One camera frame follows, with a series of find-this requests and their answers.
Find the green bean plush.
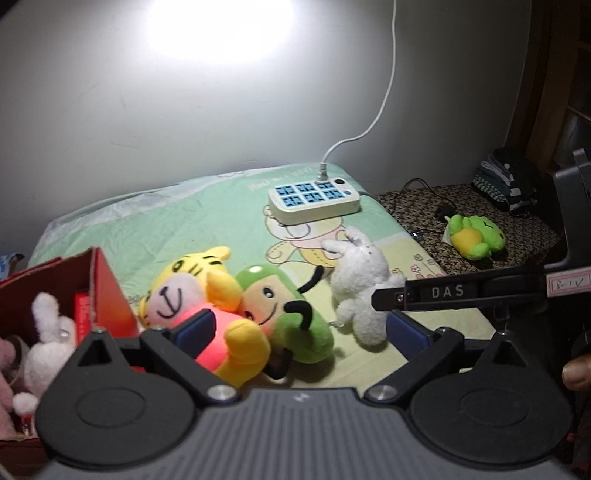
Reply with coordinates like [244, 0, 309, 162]
[235, 264, 335, 380]

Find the pink teddy bear plush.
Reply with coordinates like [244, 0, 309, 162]
[0, 339, 16, 440]

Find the red cardboard box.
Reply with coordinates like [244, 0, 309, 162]
[1, 247, 138, 474]

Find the white rabbit plush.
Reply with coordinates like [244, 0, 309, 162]
[13, 292, 76, 418]

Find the person's hand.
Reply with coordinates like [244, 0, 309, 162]
[562, 354, 591, 391]

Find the white fluffy plush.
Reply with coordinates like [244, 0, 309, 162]
[322, 226, 406, 348]

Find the yellow tiger plush pink shirt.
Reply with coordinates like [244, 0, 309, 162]
[138, 246, 271, 389]

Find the light green bed sheet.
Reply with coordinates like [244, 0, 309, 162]
[28, 164, 494, 392]

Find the small green frog plush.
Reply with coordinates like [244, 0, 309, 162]
[447, 214, 506, 261]

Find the white power cable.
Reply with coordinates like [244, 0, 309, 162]
[316, 0, 399, 182]

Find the white blue power strip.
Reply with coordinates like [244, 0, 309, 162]
[267, 177, 361, 226]

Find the patterned brown cloth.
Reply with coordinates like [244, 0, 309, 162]
[378, 179, 561, 275]

